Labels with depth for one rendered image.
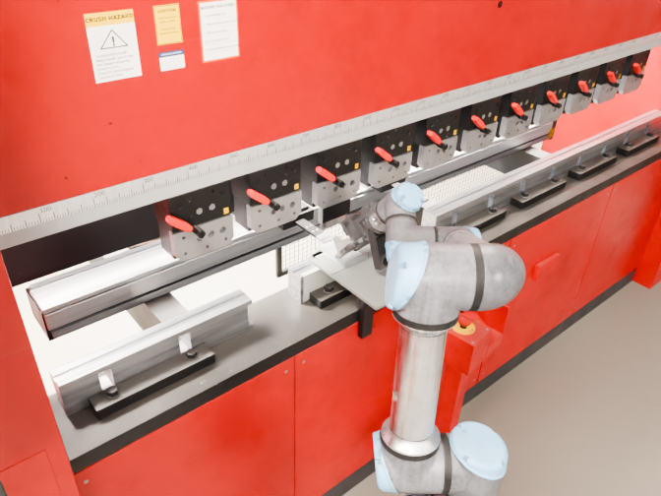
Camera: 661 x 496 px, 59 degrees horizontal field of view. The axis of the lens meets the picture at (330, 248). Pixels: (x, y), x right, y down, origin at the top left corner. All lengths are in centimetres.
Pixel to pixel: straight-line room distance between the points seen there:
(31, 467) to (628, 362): 262
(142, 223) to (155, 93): 82
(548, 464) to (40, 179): 209
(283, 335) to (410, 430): 57
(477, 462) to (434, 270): 42
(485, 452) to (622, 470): 150
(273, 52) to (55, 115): 46
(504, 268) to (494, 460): 41
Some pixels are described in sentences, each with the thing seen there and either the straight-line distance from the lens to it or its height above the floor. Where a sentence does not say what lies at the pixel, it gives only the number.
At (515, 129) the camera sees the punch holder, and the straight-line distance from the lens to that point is 213.
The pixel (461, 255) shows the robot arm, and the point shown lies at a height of 141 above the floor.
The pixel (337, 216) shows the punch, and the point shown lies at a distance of 166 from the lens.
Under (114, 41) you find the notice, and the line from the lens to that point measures 114.
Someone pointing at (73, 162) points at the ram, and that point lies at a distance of 118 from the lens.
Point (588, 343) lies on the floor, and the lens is 320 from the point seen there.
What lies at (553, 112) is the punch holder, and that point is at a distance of 231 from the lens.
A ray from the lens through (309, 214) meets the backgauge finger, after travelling 186.
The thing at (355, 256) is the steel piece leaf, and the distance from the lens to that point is 168.
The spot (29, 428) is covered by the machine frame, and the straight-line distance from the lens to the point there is 117.
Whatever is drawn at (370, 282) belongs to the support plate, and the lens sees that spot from 159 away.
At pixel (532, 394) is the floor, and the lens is 283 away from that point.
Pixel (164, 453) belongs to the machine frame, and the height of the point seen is 74.
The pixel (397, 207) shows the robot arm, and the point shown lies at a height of 127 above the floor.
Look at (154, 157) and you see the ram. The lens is 123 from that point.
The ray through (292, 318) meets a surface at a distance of 166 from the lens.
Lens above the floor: 194
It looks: 33 degrees down
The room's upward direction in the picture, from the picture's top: 2 degrees clockwise
